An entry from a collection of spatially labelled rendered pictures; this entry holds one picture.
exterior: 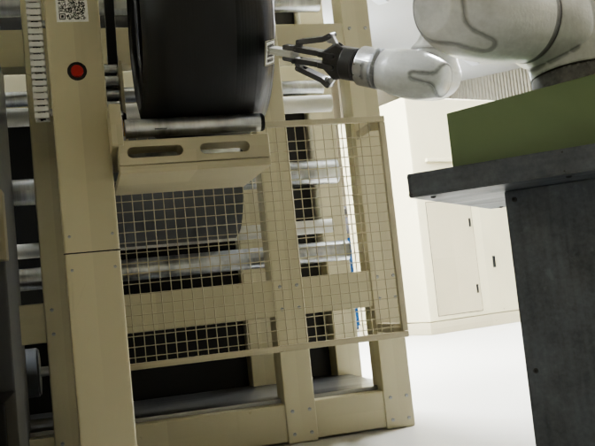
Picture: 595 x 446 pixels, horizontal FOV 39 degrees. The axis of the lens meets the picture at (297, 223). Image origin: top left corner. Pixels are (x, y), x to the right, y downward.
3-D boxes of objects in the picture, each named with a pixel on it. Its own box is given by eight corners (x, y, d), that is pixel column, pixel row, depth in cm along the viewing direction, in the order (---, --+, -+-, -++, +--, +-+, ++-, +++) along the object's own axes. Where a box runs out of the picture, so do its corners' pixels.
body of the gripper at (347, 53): (352, 49, 184) (316, 43, 188) (350, 87, 187) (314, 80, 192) (368, 43, 189) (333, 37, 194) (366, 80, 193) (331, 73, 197)
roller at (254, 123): (120, 140, 197) (119, 120, 196) (119, 137, 201) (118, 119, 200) (266, 132, 206) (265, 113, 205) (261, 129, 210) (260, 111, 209)
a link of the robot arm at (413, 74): (367, 93, 182) (392, 95, 193) (433, 105, 175) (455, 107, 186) (376, 42, 180) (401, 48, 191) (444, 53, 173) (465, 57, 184)
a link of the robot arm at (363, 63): (370, 94, 184) (347, 88, 187) (390, 85, 191) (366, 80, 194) (374, 52, 180) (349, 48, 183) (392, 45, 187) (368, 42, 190)
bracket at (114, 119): (112, 145, 192) (107, 103, 193) (106, 173, 230) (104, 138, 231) (126, 144, 193) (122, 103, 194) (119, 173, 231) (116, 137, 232)
